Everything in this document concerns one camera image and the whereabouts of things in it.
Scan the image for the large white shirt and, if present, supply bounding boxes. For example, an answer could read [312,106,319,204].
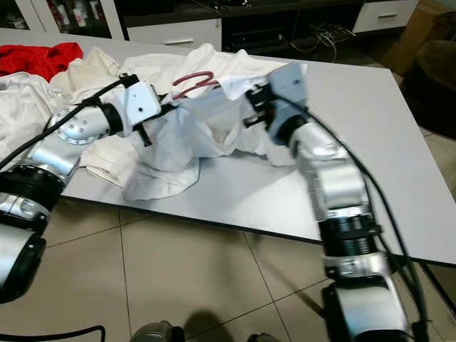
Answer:
[123,43,301,202]

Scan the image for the pink clothes hanger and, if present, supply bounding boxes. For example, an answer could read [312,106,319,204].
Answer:
[172,70,218,100]

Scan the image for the beige garment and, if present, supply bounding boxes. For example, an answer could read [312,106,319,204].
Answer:
[63,48,123,93]

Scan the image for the dark TV stand white drawers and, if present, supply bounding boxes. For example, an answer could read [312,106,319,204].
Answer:
[121,0,421,52]

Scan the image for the white shirt with grey print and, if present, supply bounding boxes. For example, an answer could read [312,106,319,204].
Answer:
[0,73,76,161]

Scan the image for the crumpled red garment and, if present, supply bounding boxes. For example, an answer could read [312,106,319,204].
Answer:
[0,41,84,83]

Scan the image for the white glass-door cabinet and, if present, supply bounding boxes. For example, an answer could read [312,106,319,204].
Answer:
[0,0,125,36]

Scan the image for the dark brown round seat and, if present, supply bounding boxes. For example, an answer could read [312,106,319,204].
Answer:
[403,39,456,133]

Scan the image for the brown cardboard box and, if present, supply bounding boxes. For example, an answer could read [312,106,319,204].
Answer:
[392,0,456,72]

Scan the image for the grey robot foot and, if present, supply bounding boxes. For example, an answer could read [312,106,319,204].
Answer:
[134,321,184,342]

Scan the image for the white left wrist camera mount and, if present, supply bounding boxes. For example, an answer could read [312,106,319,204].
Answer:
[120,80,163,138]

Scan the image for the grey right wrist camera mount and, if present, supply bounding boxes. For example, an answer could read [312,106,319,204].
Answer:
[267,61,307,108]

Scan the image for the thick black power cable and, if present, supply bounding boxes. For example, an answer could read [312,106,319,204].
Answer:
[0,324,108,342]

